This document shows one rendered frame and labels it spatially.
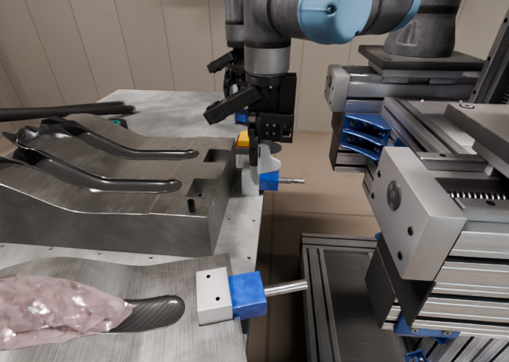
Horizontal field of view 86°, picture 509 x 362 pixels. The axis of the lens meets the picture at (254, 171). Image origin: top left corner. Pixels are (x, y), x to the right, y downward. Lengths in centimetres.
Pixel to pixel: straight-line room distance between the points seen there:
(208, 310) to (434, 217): 24
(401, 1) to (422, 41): 29
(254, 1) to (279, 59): 8
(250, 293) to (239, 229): 19
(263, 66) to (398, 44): 40
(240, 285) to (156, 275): 11
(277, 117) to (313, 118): 235
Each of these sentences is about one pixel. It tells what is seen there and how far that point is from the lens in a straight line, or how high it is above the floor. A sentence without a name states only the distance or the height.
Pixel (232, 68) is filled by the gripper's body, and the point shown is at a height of 98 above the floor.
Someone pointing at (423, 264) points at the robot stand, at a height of 93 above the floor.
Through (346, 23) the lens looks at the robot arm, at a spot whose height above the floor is 113.
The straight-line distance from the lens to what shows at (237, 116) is 90.
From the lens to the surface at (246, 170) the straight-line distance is 56.
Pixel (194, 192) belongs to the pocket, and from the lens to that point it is 49.
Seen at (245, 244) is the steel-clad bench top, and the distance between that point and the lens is 48.
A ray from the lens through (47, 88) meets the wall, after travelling 358.
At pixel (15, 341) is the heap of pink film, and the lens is 36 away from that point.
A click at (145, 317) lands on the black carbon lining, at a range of 37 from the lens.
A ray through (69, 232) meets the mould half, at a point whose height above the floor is 84.
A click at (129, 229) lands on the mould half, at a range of 47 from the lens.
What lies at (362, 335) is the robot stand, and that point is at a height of 21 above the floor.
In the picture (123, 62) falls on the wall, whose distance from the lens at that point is 303.
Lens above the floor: 116
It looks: 33 degrees down
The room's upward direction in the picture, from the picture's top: straight up
